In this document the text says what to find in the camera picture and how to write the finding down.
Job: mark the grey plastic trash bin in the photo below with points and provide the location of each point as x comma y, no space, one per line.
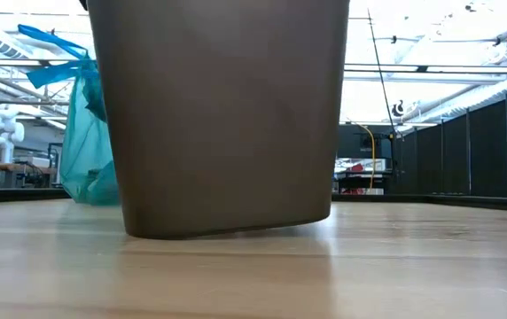
222,124

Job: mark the teal trash bag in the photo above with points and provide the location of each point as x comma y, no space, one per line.
85,150

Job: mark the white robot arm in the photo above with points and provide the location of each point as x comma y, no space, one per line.
3,133

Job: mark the black monitor panel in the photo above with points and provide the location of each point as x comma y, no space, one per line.
362,142

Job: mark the thin black pole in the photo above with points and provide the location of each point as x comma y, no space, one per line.
382,80

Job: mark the small black ceiling reel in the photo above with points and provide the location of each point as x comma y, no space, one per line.
398,108

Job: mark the cluttered wooden workbench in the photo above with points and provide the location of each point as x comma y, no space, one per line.
27,170

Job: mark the black partition wall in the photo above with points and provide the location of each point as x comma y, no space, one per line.
457,155

